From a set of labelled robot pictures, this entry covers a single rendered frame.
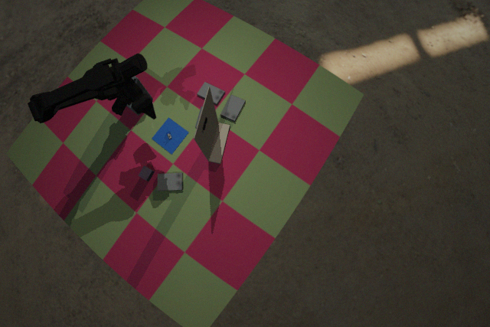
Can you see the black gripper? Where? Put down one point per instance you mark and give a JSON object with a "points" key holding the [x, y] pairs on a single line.
{"points": [[141, 103]]}

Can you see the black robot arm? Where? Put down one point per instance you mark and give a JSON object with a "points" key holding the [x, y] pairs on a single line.
{"points": [[100, 82]]}

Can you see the blue square mat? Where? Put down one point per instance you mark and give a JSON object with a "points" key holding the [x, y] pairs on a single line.
{"points": [[177, 135]]}

